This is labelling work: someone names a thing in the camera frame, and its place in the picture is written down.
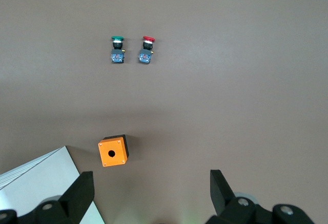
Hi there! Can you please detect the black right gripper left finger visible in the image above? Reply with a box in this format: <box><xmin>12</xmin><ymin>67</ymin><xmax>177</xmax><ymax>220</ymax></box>
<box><xmin>0</xmin><ymin>171</ymin><xmax>95</xmax><ymax>224</ymax></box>

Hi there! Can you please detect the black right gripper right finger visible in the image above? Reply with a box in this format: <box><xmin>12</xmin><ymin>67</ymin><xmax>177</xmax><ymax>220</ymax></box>
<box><xmin>204</xmin><ymin>169</ymin><xmax>316</xmax><ymax>224</ymax></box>

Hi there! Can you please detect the white drawer cabinet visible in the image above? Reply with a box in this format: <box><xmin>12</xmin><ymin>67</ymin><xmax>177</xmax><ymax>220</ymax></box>
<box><xmin>0</xmin><ymin>146</ymin><xmax>106</xmax><ymax>224</ymax></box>

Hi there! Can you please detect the green mushroom push button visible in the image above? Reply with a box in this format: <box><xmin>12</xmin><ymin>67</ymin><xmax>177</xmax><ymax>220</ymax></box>
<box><xmin>111</xmin><ymin>36</ymin><xmax>126</xmax><ymax>65</ymax></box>

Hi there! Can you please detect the red mushroom push button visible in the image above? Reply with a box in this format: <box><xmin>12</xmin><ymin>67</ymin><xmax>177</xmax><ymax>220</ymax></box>
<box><xmin>137</xmin><ymin>35</ymin><xmax>156</xmax><ymax>65</ymax></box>

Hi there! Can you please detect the orange button enclosure box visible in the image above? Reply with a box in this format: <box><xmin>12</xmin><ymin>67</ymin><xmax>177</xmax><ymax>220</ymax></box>
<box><xmin>97</xmin><ymin>134</ymin><xmax>130</xmax><ymax>168</ymax></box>

